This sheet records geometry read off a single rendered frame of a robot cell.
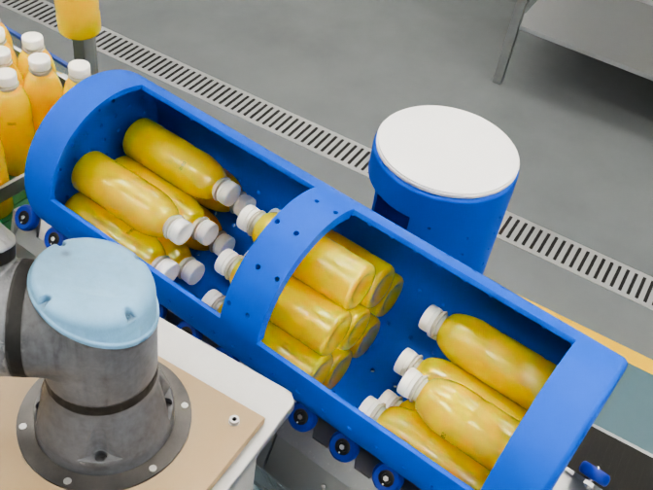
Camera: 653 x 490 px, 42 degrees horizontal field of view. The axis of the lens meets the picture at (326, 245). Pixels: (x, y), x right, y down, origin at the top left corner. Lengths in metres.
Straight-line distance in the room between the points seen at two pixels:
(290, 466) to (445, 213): 0.55
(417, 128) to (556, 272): 1.46
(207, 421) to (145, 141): 0.54
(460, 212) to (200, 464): 0.78
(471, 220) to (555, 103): 2.34
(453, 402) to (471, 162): 0.64
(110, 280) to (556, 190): 2.70
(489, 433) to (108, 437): 0.45
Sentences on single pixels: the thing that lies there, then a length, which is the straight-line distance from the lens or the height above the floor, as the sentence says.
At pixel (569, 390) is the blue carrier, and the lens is 1.02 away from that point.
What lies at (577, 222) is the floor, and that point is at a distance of 3.26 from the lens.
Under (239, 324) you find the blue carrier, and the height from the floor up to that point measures 1.12.
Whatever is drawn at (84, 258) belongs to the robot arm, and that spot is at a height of 1.39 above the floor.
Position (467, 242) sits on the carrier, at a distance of 1.62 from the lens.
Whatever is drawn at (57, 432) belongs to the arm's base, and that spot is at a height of 1.21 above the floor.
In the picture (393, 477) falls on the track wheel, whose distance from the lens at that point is 1.20.
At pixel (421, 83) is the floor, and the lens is 3.76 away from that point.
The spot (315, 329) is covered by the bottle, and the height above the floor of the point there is 1.13.
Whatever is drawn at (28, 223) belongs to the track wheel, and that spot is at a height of 0.96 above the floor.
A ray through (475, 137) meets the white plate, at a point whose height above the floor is 1.04.
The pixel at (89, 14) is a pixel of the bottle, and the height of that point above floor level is 1.25.
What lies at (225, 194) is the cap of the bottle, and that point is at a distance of 1.30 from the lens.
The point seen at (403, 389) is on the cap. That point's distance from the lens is 1.10.
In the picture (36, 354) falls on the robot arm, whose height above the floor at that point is 1.34.
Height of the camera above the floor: 1.98
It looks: 44 degrees down
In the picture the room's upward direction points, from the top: 10 degrees clockwise
